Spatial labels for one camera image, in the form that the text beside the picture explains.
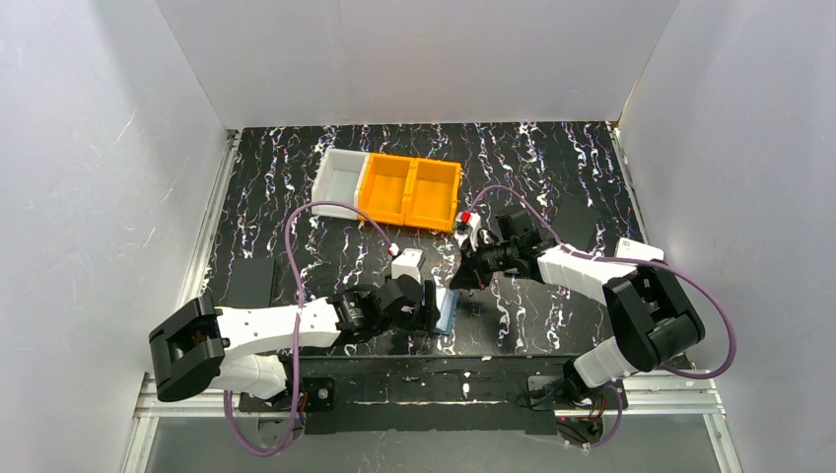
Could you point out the left orange plastic bin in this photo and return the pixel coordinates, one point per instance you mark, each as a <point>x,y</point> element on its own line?
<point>384,186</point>

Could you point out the aluminium front rail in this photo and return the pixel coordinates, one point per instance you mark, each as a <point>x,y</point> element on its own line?
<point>655,393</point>

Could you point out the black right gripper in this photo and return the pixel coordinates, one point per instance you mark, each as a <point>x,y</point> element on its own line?
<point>475,262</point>

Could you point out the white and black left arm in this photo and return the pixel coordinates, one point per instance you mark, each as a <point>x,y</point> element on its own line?
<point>204,346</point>

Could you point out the aluminium left rail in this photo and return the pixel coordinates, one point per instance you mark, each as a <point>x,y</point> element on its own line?
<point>199,260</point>

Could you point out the aluminium rail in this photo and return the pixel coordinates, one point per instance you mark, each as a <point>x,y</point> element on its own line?
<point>655,393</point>
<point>199,260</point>

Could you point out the white plastic bin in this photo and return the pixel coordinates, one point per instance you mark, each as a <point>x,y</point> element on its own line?
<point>338,179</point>

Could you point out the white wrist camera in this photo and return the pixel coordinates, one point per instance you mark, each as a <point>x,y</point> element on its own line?
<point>409,262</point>
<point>465,229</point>

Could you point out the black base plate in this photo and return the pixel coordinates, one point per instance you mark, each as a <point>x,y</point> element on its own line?
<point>552,392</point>
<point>316,394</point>

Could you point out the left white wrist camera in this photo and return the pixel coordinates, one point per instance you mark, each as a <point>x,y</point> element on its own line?
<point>409,262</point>

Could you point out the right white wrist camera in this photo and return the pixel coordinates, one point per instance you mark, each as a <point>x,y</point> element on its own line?
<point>465,229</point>

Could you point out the black flat box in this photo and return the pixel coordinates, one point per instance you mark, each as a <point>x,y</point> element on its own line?
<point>251,283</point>

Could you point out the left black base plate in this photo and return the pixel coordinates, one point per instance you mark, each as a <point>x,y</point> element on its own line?
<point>316,394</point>

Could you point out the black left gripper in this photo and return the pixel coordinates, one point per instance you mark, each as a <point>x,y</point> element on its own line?
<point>430,307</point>

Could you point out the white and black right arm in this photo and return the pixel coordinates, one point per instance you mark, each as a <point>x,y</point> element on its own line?
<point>651,317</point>

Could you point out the blue card holder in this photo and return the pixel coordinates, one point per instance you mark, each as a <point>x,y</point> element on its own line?
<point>446,304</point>

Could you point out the right orange plastic bin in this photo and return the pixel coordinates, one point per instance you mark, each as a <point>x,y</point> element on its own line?
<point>431,201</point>

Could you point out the orange plastic bin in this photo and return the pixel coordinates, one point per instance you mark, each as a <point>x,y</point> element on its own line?
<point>431,201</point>
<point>384,186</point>

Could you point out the white rectangular device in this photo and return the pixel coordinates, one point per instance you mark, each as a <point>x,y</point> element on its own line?
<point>632,249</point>

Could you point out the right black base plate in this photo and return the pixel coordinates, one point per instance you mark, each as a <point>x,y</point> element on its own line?
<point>552,392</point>

